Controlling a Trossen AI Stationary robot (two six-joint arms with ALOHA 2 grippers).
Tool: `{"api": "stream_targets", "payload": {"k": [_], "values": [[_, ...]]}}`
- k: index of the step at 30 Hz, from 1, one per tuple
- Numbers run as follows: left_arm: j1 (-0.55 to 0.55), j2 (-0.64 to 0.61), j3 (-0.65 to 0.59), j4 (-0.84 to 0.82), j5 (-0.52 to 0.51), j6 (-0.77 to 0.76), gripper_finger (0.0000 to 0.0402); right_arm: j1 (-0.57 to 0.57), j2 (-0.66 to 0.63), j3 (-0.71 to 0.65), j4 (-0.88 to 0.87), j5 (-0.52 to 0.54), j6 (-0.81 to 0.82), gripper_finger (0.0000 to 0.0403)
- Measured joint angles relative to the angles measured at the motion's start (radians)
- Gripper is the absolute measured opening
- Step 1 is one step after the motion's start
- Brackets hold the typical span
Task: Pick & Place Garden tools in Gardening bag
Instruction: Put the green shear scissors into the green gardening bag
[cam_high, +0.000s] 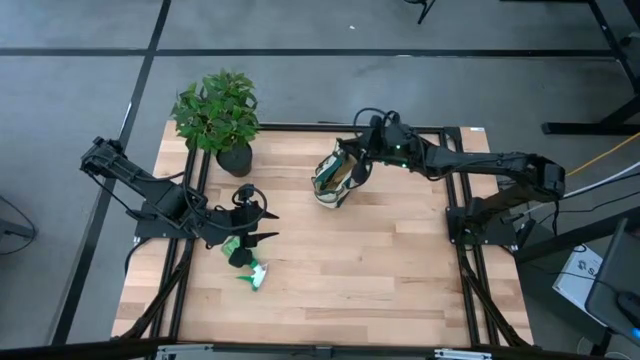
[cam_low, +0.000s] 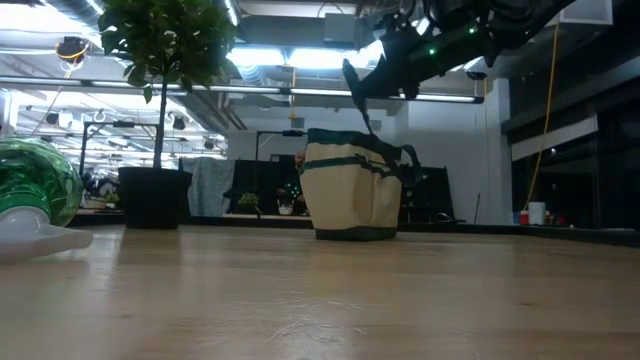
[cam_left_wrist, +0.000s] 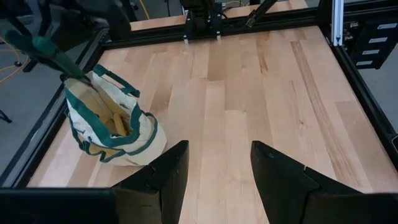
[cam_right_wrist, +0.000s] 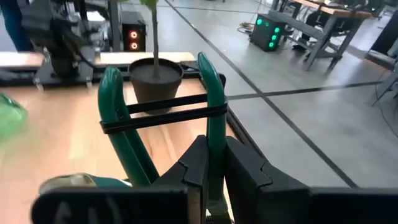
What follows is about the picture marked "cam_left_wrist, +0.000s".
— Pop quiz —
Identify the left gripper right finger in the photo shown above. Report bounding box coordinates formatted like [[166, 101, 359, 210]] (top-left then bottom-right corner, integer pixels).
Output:
[[251, 140, 364, 224]]

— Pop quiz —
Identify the black cabinet with white labels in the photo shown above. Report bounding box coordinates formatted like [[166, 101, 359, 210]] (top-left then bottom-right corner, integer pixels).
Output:
[[341, 17, 398, 70]]

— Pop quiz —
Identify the black aluminium table frame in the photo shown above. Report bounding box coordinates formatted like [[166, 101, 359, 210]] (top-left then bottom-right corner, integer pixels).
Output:
[[0, 0, 398, 189]]

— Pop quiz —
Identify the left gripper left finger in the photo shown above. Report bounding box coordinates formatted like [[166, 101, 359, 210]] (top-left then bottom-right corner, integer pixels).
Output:
[[113, 139, 190, 224]]

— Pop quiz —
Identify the silver aluminium post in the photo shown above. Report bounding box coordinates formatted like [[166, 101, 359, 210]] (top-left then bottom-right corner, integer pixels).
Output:
[[331, 0, 345, 47]]

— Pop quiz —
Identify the wooden-handled hand rake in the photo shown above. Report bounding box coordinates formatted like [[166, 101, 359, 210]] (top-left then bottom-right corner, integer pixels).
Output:
[[112, 112, 129, 138]]

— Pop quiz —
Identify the beige green-trimmed gardening bag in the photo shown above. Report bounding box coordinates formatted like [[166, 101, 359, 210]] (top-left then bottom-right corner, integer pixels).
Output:
[[63, 63, 168, 167]]

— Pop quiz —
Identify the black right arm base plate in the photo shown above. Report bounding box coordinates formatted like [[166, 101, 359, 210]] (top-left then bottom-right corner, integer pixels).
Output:
[[182, 18, 224, 43]]

